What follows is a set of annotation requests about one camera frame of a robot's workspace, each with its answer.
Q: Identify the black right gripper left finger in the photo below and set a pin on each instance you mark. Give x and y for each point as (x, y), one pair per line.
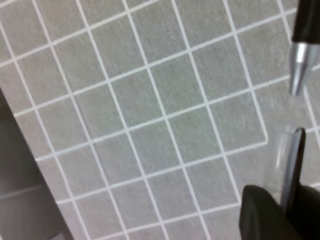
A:
(261, 218)

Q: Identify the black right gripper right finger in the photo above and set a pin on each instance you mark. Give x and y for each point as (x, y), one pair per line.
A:
(305, 213)

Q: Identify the black pen silver tip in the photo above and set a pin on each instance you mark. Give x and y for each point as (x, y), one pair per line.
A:
(305, 44)

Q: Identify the grey grid tablecloth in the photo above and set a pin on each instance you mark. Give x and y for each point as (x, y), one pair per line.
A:
(148, 117)

